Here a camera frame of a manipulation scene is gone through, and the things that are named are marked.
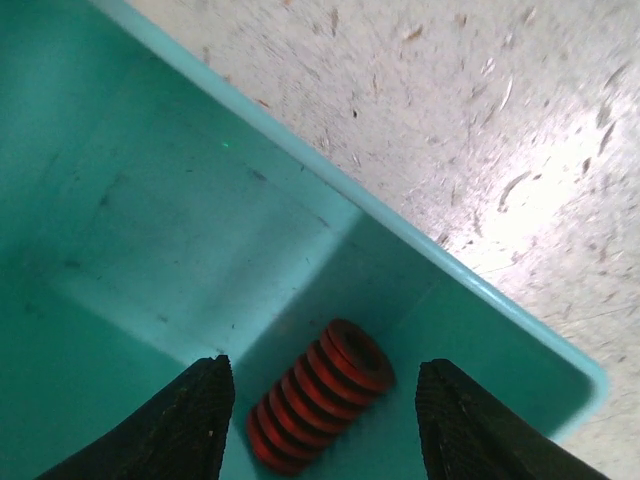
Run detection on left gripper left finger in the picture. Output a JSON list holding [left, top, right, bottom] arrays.
[[39, 355, 235, 479]]

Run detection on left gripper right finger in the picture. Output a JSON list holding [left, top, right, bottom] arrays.
[[417, 359, 605, 479]]

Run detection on blue plastic tray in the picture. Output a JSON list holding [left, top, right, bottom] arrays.
[[1, 1, 608, 479]]

